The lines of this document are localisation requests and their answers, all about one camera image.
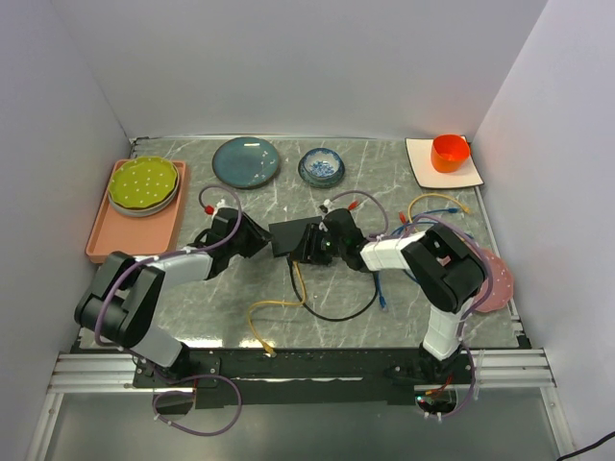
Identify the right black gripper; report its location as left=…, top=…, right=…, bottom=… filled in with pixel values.
left=289, top=222, right=347, bottom=266

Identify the green dotted plate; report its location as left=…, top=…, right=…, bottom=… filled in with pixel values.
left=109, top=157, right=179, bottom=209

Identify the black power cord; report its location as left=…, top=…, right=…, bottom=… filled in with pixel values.
left=556, top=430, right=615, bottom=461

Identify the dark teal round plate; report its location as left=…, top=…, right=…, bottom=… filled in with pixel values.
left=211, top=136, right=282, bottom=189

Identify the aluminium frame rail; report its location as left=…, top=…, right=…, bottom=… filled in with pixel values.
left=47, top=350, right=556, bottom=394

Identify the blue white porcelain bowl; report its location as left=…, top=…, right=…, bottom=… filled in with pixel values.
left=299, top=148, right=343, bottom=182

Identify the grey plate under green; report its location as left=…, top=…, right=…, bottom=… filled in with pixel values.
left=109, top=185, right=179, bottom=218

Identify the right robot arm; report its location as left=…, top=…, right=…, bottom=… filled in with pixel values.
left=288, top=208, right=493, bottom=383

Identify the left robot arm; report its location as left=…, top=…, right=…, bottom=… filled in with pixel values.
left=74, top=206, right=272, bottom=386

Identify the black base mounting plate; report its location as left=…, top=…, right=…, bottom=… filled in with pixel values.
left=133, top=348, right=472, bottom=409

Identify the black ethernet cable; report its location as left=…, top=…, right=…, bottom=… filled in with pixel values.
left=286, top=258, right=381, bottom=322

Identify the red ethernet cable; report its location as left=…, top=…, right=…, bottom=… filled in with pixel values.
left=346, top=200, right=409, bottom=227

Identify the blue patterned saucer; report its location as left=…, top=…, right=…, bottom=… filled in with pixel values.
left=298, top=162, right=346, bottom=189

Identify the orange plastic cup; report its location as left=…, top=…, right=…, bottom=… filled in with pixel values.
left=430, top=134, right=471, bottom=173

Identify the white square plate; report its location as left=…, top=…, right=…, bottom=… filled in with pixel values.
left=406, top=134, right=484, bottom=189

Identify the black network switch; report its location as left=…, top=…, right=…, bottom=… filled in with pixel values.
left=268, top=216, right=321, bottom=257

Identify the pink rectangular tray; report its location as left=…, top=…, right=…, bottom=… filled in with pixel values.
left=85, top=160, right=190, bottom=263

